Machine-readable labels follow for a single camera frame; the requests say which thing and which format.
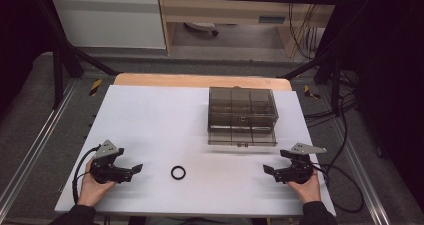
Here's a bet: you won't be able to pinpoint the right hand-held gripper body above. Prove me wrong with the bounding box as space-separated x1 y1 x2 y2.
273 142 328 185

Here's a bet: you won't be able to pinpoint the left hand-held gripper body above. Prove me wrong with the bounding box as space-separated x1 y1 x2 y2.
89 139 134 185

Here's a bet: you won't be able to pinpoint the person's right hand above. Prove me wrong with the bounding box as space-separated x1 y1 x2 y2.
285 168 323 205

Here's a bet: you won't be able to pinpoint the person's left hand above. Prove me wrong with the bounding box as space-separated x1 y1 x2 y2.
76 158 117 208

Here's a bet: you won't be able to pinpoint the white table board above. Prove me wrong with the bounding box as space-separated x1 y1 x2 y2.
54 84 336 218

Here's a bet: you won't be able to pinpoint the smoky transparent drawer box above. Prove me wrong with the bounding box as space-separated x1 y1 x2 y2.
207 86 280 149

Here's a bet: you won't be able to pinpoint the yellow black floor tape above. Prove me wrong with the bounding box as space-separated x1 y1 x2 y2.
88 78 103 98
303 84 322 101

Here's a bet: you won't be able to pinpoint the person's lap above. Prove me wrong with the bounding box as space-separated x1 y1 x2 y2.
143 216 254 225

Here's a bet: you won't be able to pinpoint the wooden table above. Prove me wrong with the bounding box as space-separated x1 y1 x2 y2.
112 72 293 92

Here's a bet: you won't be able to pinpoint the white cabinet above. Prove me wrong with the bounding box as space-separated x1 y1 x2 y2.
49 0 167 50

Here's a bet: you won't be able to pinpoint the office chair base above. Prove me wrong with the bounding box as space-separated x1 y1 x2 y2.
183 21 220 37

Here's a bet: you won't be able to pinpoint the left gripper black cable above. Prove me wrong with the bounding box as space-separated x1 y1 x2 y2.
71 145 102 205

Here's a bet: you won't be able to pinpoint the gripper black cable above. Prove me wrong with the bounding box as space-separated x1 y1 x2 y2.
71 145 102 205
312 162 366 215

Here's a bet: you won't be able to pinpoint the black ring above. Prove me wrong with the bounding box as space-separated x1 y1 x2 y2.
170 165 187 181

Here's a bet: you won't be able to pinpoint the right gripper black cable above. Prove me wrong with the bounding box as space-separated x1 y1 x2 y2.
312 162 366 215

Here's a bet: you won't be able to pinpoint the aluminium floor rail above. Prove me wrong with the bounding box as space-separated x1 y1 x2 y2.
332 116 394 225
0 79 80 216

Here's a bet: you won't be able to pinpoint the bundle of black floor cables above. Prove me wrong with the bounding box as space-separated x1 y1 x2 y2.
303 69 359 173

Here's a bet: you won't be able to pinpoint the black metal frame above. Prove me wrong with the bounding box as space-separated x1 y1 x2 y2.
31 0 354 117

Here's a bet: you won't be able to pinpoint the hanging black cables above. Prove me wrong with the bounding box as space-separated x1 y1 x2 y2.
287 0 334 61

